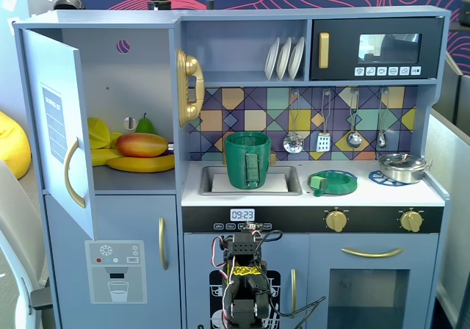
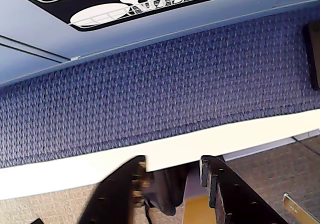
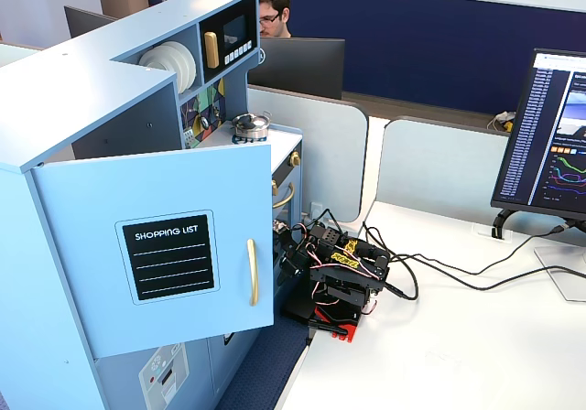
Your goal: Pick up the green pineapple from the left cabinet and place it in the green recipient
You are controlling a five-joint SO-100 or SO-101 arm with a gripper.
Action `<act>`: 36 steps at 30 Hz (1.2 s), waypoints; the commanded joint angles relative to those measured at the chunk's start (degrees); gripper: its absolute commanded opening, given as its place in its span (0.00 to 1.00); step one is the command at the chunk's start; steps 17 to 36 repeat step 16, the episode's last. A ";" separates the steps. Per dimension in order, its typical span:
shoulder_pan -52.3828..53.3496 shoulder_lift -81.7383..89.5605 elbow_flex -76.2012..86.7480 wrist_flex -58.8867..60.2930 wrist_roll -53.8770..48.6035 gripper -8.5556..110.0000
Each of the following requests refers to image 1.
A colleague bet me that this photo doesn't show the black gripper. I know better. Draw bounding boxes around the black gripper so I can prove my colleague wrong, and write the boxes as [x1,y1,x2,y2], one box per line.
[225,232,264,266]

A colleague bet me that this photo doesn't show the blue cabinet door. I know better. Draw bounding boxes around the blue cabinet door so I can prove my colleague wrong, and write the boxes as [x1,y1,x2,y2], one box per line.
[20,27,96,241]

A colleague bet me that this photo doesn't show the blue dishwasher door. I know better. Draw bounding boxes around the blue dishwasher door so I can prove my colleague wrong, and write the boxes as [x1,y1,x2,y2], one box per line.
[183,233,310,329]

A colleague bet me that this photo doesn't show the blue oven door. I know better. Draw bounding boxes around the blue oven door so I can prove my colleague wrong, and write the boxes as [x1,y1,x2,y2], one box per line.
[308,233,440,329]

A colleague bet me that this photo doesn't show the grey toy sink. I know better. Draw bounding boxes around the grey toy sink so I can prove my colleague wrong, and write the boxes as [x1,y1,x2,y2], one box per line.
[200,164,303,197]

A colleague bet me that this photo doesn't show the green printed cup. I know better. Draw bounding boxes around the green printed cup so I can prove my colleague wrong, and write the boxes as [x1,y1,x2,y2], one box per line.
[223,131,272,190]

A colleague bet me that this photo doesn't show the gold stove knob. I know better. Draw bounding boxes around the gold stove knob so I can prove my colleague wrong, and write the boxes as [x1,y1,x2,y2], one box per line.
[399,210,423,233]
[325,210,348,233]

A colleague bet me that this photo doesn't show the steel skimmer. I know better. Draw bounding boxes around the steel skimmer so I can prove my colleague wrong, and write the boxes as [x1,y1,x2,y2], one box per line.
[282,89,306,154]

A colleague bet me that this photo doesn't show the yellow toy banana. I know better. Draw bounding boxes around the yellow toy banana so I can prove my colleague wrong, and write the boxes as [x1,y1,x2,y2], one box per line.
[106,153,176,173]

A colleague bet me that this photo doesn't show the steel slotted spatula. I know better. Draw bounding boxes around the steel slotted spatula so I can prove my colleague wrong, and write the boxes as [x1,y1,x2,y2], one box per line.
[316,89,333,153]

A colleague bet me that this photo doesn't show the blue freezer door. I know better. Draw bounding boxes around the blue freezer door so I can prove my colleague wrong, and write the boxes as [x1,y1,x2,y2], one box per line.
[43,192,178,329]

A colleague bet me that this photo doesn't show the red yellow toy mango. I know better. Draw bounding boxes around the red yellow toy mango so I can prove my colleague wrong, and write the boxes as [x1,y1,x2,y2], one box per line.
[116,133,170,158]

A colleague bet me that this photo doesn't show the blue round trivet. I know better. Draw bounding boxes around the blue round trivet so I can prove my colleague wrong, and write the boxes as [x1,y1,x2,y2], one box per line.
[368,169,416,187]

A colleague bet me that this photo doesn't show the steel ladle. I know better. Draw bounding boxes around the steel ladle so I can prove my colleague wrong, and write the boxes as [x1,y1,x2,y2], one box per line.
[346,88,364,149]

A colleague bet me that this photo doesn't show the green toy pear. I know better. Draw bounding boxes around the green toy pear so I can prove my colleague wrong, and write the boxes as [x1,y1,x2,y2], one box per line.
[134,112,155,135]

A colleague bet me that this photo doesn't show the steel toy pot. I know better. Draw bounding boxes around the steel toy pot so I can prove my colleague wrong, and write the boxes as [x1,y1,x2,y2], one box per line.
[374,155,433,185]

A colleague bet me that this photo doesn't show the steel spoon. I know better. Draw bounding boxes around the steel spoon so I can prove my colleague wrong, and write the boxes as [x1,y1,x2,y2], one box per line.
[376,87,390,149]

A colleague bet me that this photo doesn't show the steel pot lid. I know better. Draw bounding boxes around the steel pot lid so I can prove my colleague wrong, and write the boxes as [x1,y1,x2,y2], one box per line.
[377,152,427,168]

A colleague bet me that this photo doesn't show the gold toy telephone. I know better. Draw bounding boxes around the gold toy telephone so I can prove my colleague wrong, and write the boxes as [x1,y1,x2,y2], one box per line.
[175,48,206,127]

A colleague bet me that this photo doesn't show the white toy plate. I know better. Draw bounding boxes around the white toy plate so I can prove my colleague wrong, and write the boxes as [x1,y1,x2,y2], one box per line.
[275,37,294,82]
[288,36,306,81]
[264,37,282,82]

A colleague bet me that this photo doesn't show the black toy microwave door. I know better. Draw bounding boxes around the black toy microwave door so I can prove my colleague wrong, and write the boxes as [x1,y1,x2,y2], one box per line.
[310,17,445,82]

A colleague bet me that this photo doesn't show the blue toy kitchen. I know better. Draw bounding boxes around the blue toy kitchen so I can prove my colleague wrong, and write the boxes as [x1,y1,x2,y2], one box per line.
[12,5,452,329]

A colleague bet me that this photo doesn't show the white office chair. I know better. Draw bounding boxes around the white office chair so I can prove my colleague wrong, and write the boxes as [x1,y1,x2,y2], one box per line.
[0,159,52,329]

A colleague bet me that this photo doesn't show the yellow bean bag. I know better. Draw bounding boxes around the yellow bean bag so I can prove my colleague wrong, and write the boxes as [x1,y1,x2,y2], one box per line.
[0,110,32,180]

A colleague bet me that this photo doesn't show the black round device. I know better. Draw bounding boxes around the black round device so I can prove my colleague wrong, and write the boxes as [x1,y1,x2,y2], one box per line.
[53,0,86,11]

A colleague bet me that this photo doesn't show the red white servo wires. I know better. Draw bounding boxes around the red white servo wires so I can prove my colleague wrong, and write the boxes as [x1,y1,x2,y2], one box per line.
[211,234,236,322]

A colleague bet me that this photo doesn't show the gold dishwasher handle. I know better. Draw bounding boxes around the gold dishwasher handle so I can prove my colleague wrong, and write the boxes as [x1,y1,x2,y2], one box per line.
[289,268,297,319]

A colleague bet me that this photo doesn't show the black power cable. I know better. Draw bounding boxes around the black power cable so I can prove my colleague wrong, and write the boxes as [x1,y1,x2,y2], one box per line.
[270,295,327,329]

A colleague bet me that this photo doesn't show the gold oven handle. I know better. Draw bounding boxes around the gold oven handle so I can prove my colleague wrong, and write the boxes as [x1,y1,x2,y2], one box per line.
[341,247,404,259]

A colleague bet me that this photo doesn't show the gold curved cabinet door handle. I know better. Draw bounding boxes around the gold curved cabinet door handle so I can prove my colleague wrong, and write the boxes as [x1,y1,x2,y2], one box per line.
[64,137,87,209]

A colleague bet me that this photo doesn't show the gold microwave handle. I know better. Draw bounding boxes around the gold microwave handle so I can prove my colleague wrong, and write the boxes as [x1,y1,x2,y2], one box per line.
[317,32,330,69]

